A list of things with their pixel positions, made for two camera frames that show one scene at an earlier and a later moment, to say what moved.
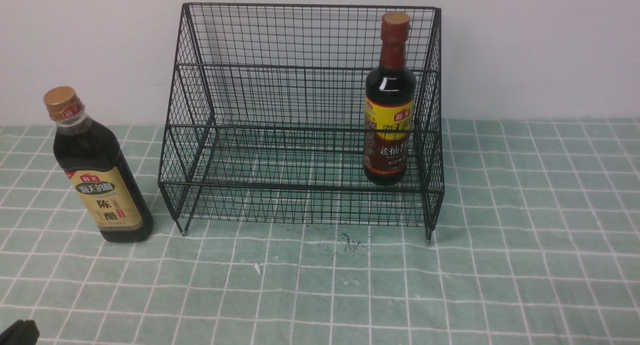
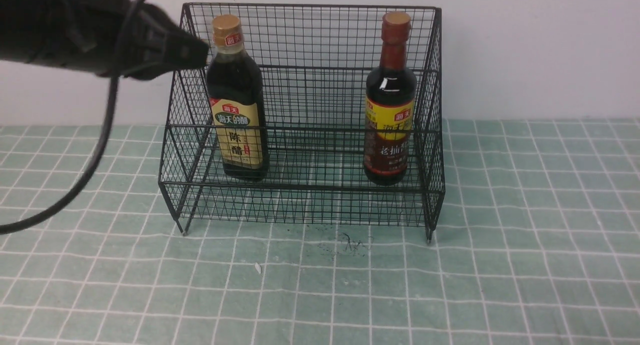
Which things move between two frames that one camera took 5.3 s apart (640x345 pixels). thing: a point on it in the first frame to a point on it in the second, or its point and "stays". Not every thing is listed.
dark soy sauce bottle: [389, 104] stays
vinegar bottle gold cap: [94, 165] to [226, 30]
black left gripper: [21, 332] to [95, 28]
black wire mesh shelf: [305, 114] stays
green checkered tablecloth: [537, 243] stays
